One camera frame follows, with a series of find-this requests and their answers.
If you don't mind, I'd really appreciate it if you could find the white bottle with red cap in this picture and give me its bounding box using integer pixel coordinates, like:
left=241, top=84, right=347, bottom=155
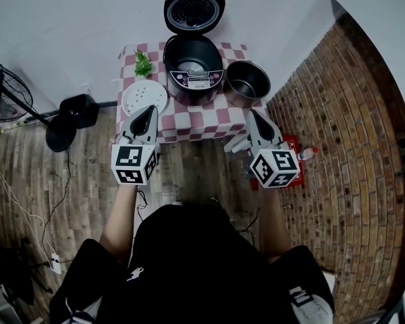
left=296, top=146, right=321, bottom=161

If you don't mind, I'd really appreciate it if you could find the person's right forearm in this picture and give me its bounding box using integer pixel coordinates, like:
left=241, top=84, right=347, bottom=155
left=261, top=186, right=291, bottom=263

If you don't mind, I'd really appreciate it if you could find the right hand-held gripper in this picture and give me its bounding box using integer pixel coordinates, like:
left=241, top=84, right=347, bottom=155
left=224, top=109, right=300, bottom=188

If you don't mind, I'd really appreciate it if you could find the black chair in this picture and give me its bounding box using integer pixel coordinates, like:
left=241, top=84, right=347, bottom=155
left=0, top=244, right=36, bottom=305

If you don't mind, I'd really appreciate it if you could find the white cable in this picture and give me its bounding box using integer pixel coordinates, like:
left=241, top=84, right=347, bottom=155
left=0, top=153, right=57, bottom=259

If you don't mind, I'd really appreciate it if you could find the purple black rice cooker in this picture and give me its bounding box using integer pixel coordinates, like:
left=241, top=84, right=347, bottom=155
left=163, top=0, right=227, bottom=107

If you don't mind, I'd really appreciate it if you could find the green artificial plant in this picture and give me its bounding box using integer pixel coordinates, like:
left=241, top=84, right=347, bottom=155
left=133, top=49, right=153, bottom=79

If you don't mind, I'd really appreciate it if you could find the white power strip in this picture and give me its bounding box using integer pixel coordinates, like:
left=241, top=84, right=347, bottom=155
left=50, top=252, right=63, bottom=275

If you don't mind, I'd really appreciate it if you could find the black pot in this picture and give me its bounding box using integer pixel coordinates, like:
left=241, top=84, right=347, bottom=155
left=222, top=60, right=271, bottom=109

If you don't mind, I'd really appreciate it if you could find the black waste bin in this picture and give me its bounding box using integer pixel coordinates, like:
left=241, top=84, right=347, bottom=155
left=59, top=94, right=99, bottom=130

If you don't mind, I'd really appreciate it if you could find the pink white checkered tablecloth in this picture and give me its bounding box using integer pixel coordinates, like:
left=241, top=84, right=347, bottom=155
left=111, top=41, right=269, bottom=144

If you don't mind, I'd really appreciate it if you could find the red fire equipment box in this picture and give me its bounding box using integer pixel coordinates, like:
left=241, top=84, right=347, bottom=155
left=251, top=134, right=306, bottom=192

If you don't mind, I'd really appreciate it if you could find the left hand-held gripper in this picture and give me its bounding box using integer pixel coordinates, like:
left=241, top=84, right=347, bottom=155
left=111, top=105, right=160, bottom=185

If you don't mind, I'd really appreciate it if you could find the white perforated steamer tray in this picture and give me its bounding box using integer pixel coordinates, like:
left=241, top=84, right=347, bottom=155
left=121, top=81, right=169, bottom=117

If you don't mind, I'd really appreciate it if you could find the person's left forearm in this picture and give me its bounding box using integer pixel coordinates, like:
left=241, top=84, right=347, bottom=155
left=99, top=182, right=139, bottom=266

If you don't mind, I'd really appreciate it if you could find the black cable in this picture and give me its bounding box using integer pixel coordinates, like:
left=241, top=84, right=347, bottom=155
left=42, top=148, right=72, bottom=246

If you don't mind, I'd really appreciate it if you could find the person's black shirt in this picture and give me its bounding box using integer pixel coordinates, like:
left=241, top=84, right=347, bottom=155
left=49, top=202, right=335, bottom=324

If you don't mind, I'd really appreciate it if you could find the black standing fan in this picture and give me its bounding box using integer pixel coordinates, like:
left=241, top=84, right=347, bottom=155
left=0, top=60, right=78, bottom=153

